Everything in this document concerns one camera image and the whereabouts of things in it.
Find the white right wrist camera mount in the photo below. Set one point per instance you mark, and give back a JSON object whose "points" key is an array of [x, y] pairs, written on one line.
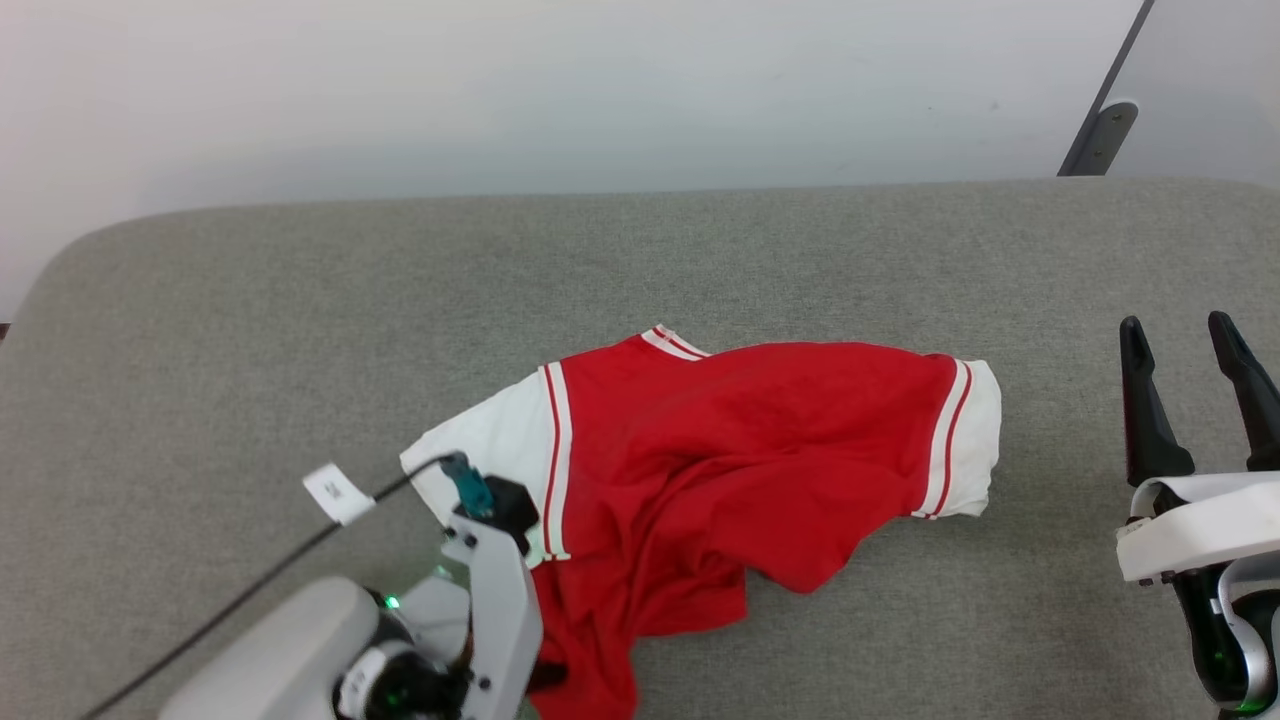
{"points": [[1210, 525]]}

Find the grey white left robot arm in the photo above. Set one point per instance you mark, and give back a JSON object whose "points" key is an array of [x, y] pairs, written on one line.
{"points": [[270, 650]]}

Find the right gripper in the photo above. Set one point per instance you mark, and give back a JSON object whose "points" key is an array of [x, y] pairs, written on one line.
{"points": [[1230, 650]]}

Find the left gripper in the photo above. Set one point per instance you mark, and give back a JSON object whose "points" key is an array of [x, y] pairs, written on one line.
{"points": [[410, 680]]}

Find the red and white shirt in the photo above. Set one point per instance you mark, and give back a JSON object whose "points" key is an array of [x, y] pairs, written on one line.
{"points": [[750, 450]]}

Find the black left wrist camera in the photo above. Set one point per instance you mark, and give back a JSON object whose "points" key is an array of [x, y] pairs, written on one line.
{"points": [[512, 508]]}

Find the grey metal hinge bracket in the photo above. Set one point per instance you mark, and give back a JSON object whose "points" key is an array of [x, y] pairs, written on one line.
{"points": [[1110, 135]]}

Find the teal left camera connector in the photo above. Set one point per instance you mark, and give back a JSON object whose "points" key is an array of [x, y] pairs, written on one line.
{"points": [[470, 488]]}

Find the grey metal frame post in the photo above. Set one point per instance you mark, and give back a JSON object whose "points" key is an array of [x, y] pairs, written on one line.
{"points": [[1120, 60]]}

